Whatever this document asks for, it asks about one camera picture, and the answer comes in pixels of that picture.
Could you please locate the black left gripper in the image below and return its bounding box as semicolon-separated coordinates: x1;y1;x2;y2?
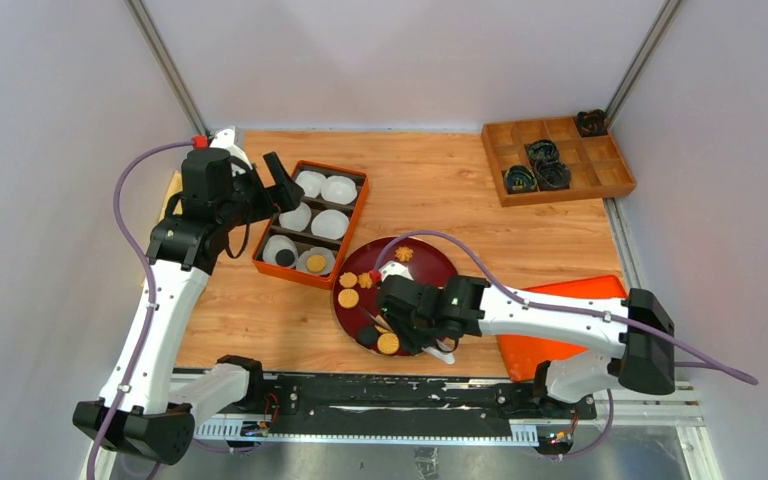
217;151;303;229

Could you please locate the dotted round biscuit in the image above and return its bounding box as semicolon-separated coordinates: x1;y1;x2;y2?
376;332;400;355
305;254;327;274
337;288;360;309

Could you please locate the black chocolate cookie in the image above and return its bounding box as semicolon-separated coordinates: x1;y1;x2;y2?
356;325;380;348
274;248;298;268

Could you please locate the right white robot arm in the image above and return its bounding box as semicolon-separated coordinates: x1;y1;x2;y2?
375;274;675;418

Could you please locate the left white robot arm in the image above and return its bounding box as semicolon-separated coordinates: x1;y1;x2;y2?
72;147;304;465

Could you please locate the white paper cup top-left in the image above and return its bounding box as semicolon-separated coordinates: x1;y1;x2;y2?
295;170;327;198

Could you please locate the white paper cup middle-left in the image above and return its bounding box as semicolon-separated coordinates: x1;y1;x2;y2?
278;202;312;232

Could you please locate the white paper cup top-right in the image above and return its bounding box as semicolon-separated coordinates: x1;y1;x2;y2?
320;175;358;205

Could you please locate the orange cookie box tray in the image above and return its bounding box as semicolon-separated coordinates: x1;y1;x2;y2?
252;161;369;289

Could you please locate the white paper cup bottom-left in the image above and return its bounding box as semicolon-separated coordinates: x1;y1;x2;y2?
262;234;299;267

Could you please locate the white paper cup middle-right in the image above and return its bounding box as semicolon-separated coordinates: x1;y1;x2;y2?
310;209;350;241

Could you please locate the flower butter cookie left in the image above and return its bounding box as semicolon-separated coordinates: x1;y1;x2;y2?
357;272;375;289

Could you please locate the flower butter cookie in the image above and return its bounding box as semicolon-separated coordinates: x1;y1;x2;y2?
394;246;414;263
357;272;375;289

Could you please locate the flower butter cookie upper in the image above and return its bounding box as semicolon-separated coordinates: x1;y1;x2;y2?
394;246;414;263

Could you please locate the dark red round plate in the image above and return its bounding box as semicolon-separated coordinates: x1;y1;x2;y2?
332;237;458;354

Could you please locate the plain round butter cookie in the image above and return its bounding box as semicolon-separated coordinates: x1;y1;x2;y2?
338;272;358;289

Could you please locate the white paper cup bottom-right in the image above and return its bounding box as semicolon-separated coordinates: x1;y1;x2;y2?
295;247;336;277

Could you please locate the yellow blue cloth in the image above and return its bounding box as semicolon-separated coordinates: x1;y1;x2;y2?
158;170;183;221

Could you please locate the orange box lid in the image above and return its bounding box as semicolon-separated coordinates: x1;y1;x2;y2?
496;275;627;382

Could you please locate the rolled dark patterned tie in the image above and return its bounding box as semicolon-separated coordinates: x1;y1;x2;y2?
534;160;572;191
503;165;538;194
574;109;608;138
525;139;560;167

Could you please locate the wooden compartment organizer box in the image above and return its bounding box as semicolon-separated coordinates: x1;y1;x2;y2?
481;117;637;207

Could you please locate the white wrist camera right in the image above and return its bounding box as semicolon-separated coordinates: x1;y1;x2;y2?
378;260;414;281

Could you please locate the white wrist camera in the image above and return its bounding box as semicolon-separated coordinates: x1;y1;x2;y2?
209;127;252;176
378;260;414;281

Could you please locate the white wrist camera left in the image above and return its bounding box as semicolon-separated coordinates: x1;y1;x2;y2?
209;127;252;176

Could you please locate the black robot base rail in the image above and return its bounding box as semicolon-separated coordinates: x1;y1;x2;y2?
195;371;598;447

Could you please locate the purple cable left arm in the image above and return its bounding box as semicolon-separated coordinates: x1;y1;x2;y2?
85;135;210;480

